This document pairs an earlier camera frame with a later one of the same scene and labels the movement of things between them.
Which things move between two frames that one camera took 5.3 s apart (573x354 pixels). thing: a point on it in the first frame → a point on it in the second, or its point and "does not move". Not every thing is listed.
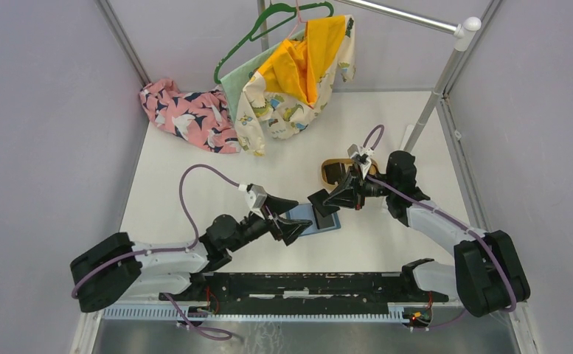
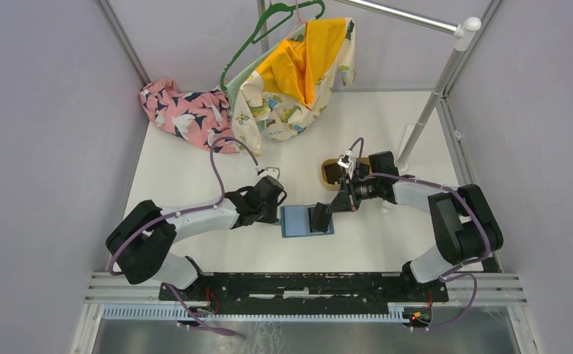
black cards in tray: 335,172 does not move
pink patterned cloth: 201,116 does not move
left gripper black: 289,228 → 271,217
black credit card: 318,199 → 319,219
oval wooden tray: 372,169 does not move
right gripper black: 350,192 does not move
